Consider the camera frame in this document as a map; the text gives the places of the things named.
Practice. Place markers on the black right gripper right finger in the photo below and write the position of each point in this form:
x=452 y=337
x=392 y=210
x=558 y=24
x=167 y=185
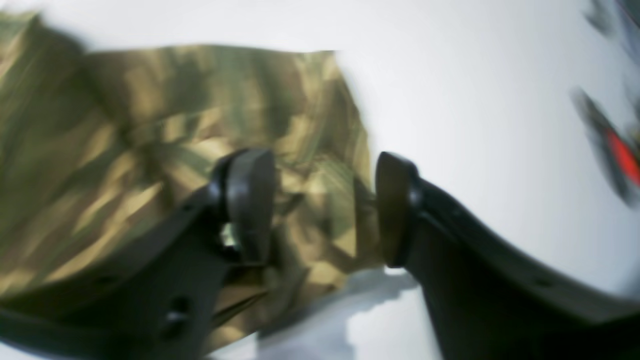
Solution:
x=486 y=299

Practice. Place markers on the camouflage T-shirt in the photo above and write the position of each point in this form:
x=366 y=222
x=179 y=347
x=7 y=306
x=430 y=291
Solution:
x=97 y=148

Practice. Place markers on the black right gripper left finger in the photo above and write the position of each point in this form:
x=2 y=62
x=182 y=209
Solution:
x=154 y=298

